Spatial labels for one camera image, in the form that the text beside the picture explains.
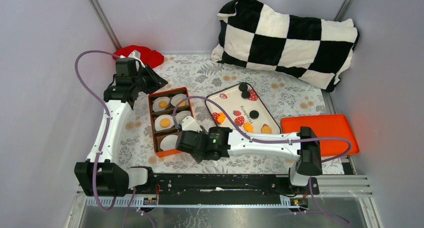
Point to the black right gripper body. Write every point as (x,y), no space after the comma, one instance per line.
(199,157)

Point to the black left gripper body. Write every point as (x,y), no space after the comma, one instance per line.
(146,81)

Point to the orange cookie tin box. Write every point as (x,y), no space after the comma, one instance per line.
(159,135)

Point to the white strawberry tray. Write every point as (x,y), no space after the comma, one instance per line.
(238,109)

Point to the black sandwich cookie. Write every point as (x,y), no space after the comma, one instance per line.
(245,95)
(254,114)
(243,87)

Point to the orange tin lid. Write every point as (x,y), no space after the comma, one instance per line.
(335,125)

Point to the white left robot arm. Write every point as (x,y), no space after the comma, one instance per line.
(100,174)

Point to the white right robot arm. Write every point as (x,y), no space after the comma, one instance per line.
(303,148)

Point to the red cloth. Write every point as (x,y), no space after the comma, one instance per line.
(150,57)

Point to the white paper cupcake liner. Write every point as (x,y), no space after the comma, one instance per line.
(169,142)
(181,115)
(157,126)
(155,106)
(176,99)

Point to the floral tablecloth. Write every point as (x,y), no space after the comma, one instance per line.
(283,95)

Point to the checkered black white pillow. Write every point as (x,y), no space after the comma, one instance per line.
(313,50)

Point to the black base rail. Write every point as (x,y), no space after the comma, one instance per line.
(223,189)

